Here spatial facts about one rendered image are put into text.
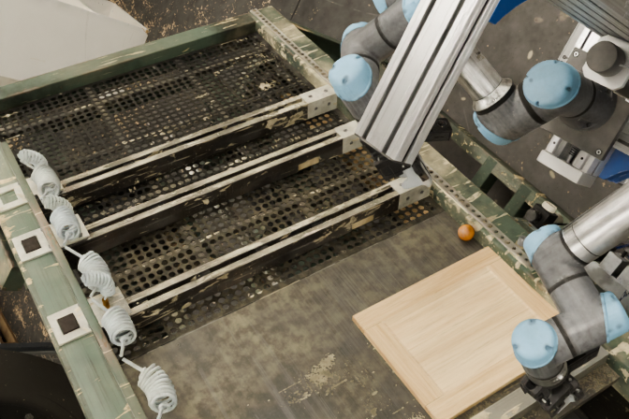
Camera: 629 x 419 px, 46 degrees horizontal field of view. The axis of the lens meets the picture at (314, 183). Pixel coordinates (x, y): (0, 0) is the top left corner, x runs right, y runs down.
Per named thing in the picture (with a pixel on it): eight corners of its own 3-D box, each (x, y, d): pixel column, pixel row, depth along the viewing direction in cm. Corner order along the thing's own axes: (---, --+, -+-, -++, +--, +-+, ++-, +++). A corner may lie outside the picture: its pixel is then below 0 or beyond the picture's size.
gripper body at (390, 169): (380, 159, 155) (354, 122, 147) (417, 141, 153) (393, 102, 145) (387, 184, 149) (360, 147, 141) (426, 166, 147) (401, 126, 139)
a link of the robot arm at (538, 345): (568, 346, 120) (520, 368, 122) (577, 368, 129) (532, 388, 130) (546, 306, 125) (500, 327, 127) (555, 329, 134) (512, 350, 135)
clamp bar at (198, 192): (375, 145, 255) (381, 88, 239) (31, 286, 208) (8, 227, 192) (358, 129, 261) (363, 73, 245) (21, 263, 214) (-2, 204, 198)
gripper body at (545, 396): (523, 393, 146) (511, 373, 137) (553, 362, 147) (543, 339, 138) (554, 420, 141) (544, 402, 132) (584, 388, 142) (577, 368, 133)
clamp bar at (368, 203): (432, 199, 236) (443, 141, 220) (67, 368, 189) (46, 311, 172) (413, 180, 242) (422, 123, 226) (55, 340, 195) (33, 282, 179)
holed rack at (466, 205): (539, 267, 210) (539, 266, 209) (532, 271, 209) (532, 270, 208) (255, 9, 311) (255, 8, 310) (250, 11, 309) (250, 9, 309)
